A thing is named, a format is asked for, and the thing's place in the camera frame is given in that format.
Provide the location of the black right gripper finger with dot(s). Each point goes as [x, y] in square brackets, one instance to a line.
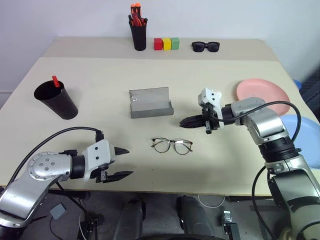
[196, 119]
[193, 124]

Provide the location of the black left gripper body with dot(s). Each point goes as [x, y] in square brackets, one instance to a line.
[102, 176]

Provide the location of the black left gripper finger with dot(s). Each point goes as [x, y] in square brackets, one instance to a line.
[117, 176]
[121, 151]

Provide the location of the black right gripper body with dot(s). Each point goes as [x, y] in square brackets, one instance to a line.
[208, 120]

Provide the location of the red capped black marker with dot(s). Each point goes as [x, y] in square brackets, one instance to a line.
[55, 81]

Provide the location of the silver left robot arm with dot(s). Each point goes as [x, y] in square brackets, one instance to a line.
[42, 167]

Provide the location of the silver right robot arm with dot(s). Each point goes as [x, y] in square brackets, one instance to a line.
[265, 122]

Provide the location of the tortoiseshell eyeglasses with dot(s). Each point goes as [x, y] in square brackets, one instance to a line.
[172, 142]

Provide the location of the dark rounded shape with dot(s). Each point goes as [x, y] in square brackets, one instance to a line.
[131, 217]
[193, 217]

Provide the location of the small grey box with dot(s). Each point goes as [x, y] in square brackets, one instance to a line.
[58, 211]

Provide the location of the pink plate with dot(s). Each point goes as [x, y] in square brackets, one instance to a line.
[260, 88]

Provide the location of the black sunglasses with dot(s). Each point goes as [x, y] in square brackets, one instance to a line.
[200, 46]

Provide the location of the wide black cup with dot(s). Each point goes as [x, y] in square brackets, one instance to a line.
[60, 105]

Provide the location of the green block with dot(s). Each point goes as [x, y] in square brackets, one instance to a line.
[175, 43]

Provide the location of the yellow block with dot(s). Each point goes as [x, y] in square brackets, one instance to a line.
[166, 44]

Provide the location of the red block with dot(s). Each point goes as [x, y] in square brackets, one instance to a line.
[158, 45]

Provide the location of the blue round container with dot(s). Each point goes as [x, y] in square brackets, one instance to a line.
[298, 84]

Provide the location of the tall black pen holder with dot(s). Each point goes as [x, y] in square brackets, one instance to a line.
[138, 37]

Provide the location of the light blue plate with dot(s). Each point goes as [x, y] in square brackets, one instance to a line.
[308, 140]

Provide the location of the black ribbed object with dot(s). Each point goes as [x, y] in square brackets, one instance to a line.
[312, 95]

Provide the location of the black floor device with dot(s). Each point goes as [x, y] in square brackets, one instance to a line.
[231, 226]

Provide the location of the black pen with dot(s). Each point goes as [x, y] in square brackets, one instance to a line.
[130, 19]
[145, 20]

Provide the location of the red pen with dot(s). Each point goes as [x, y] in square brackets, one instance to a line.
[137, 20]

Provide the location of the orange capped marker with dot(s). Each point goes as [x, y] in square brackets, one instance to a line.
[132, 8]
[138, 7]

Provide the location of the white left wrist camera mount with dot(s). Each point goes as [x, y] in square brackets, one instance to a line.
[98, 152]

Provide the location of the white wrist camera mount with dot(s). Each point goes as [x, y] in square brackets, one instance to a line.
[98, 152]
[210, 96]

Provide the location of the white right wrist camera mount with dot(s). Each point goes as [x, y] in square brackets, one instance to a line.
[210, 96]

